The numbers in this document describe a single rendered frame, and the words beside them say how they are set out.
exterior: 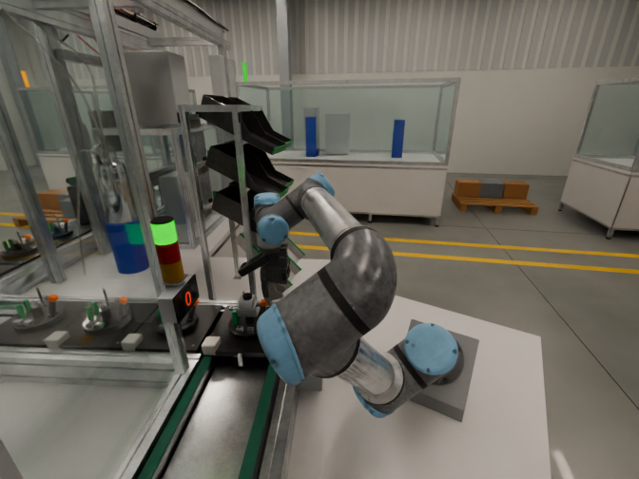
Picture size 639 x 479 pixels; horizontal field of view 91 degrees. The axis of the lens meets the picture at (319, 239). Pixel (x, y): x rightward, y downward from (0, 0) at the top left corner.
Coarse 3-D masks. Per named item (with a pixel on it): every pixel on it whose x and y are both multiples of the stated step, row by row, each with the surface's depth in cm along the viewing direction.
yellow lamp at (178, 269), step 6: (162, 264) 74; (168, 264) 74; (174, 264) 75; (180, 264) 76; (162, 270) 75; (168, 270) 75; (174, 270) 75; (180, 270) 77; (162, 276) 76; (168, 276) 75; (174, 276) 76; (180, 276) 77; (168, 282) 76; (174, 282) 76
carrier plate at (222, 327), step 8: (224, 312) 114; (224, 320) 109; (216, 328) 106; (224, 328) 106; (224, 336) 102; (232, 336) 102; (224, 344) 98; (232, 344) 98; (240, 344) 98; (248, 344) 98; (256, 344) 98; (216, 352) 96; (224, 352) 96; (232, 352) 95; (240, 352) 95; (248, 352) 95; (256, 352) 95
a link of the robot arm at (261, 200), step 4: (268, 192) 91; (256, 196) 87; (260, 196) 87; (264, 196) 87; (268, 196) 87; (272, 196) 87; (276, 196) 87; (256, 200) 86; (260, 200) 85; (264, 200) 85; (268, 200) 85; (272, 200) 86; (276, 200) 87; (280, 200) 89; (256, 204) 86; (260, 204) 86; (264, 204) 85; (268, 204) 85; (272, 204) 86; (256, 208) 87; (260, 208) 85; (256, 212) 86; (256, 224) 90; (256, 228) 91
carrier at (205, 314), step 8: (200, 312) 114; (208, 312) 114; (216, 312) 114; (184, 320) 106; (192, 320) 106; (200, 320) 109; (208, 320) 109; (216, 320) 111; (184, 328) 103; (192, 328) 105; (200, 328) 106; (208, 328) 106; (184, 336) 102; (192, 336) 102; (200, 336) 102; (184, 344) 98; (192, 344) 98; (200, 344) 98; (192, 352) 96
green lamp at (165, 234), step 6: (156, 228) 71; (162, 228) 71; (168, 228) 72; (174, 228) 73; (156, 234) 71; (162, 234) 71; (168, 234) 72; (174, 234) 73; (156, 240) 72; (162, 240) 72; (168, 240) 72; (174, 240) 74
